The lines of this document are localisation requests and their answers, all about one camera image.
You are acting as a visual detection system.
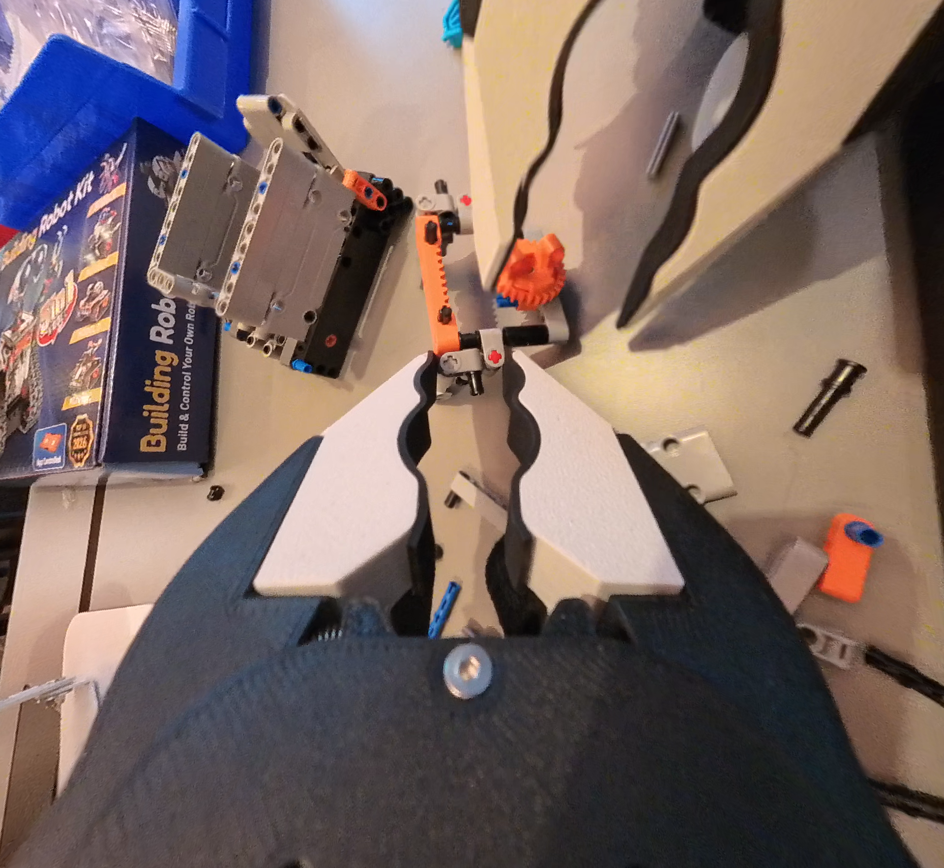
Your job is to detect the black pin with grey connector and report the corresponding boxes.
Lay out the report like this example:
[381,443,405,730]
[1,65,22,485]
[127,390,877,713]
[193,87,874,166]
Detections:
[797,621,944,707]

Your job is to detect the small grey axle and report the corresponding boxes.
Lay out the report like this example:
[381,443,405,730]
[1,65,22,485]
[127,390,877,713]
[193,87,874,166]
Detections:
[647,109,682,176]

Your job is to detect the small orange grey subassembly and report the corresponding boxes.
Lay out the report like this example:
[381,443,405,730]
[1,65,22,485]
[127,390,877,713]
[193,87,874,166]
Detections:
[413,178,517,397]

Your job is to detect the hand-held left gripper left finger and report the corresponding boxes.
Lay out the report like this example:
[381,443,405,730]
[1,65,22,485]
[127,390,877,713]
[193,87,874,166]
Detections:
[254,355,441,615]

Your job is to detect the small grey bracket piece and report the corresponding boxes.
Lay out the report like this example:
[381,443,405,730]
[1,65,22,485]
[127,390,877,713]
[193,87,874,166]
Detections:
[447,470,510,515]

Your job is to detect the grey straight beam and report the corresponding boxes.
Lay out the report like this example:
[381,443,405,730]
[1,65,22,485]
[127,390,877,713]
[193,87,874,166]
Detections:
[765,537,830,615]

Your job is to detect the grey black robot model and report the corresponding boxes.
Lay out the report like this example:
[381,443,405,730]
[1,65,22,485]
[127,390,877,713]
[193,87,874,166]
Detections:
[148,91,414,375]

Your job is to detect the blue storage bin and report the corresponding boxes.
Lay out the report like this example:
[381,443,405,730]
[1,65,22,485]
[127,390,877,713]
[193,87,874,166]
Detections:
[0,0,259,228]

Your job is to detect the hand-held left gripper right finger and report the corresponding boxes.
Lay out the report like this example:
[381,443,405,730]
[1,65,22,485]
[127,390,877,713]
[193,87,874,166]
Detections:
[502,352,684,615]

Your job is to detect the small orange piece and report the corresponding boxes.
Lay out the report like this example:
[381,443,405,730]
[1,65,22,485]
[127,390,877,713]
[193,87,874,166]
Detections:
[819,512,886,604]

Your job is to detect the loose black pin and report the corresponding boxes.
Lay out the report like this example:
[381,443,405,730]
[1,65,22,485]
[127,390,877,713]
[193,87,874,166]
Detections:
[793,360,868,437]

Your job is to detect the light grey panel piece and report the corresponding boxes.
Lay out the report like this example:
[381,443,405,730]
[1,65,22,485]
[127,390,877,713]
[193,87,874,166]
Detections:
[642,431,738,503]

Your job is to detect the grey beam with black pin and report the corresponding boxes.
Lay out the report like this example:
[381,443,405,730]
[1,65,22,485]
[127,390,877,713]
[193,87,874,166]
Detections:
[487,271,576,353]

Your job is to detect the blue robot kit box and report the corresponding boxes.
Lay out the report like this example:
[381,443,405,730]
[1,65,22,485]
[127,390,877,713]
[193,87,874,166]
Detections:
[0,124,222,483]

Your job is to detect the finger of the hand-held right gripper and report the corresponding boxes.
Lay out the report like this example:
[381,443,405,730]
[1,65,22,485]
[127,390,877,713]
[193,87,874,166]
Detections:
[617,0,944,331]
[461,0,660,297]

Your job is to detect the small orange gear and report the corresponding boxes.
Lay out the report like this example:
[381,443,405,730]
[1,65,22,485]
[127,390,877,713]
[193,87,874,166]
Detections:
[495,231,569,312]

